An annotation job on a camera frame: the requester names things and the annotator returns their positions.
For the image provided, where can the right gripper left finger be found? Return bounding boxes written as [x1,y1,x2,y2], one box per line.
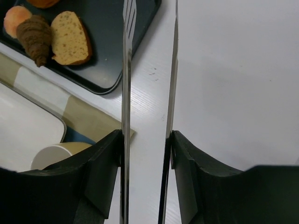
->
[0,130,122,224]

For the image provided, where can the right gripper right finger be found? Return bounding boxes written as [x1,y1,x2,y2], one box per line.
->
[171,131,299,224]

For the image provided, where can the brown chocolate croissant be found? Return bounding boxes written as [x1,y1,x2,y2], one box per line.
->
[16,15,52,67]

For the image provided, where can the metal serving tongs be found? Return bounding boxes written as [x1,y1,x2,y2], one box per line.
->
[120,0,178,224]

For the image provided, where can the tan bread slice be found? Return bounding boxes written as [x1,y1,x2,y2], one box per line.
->
[50,11,92,65]

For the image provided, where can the yellow mug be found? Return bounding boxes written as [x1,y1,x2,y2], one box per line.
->
[30,142,92,170]

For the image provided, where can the blue beige placemat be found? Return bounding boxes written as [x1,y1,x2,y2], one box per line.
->
[0,54,121,145]

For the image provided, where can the white rectangular plate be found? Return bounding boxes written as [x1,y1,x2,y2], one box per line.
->
[0,84,66,172]

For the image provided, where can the black rectangular tray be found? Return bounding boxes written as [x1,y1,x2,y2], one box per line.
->
[0,0,162,96]

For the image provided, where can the small round bun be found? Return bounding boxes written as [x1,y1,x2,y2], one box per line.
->
[3,6,32,39]

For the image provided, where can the peeled orange mandarin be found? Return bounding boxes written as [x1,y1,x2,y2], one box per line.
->
[27,0,60,9]

